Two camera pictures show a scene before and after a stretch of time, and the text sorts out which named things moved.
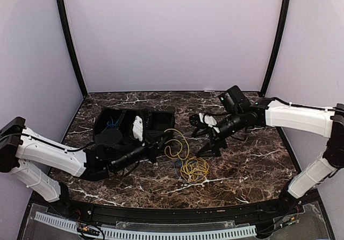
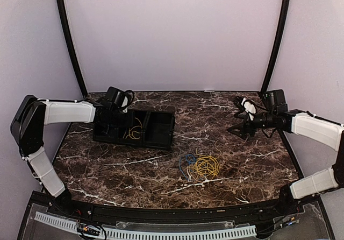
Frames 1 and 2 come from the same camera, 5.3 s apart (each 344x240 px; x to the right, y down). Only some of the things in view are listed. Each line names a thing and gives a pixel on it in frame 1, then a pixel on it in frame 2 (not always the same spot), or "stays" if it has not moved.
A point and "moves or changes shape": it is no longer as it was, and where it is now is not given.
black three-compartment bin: x=122 y=119 stays
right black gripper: x=214 y=138 -> x=242 y=126
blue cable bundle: x=177 y=164 moves or changes shape
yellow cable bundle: x=194 y=169 moves or changes shape
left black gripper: x=155 y=145 -> x=129 y=122
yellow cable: x=181 y=147 moves or changes shape
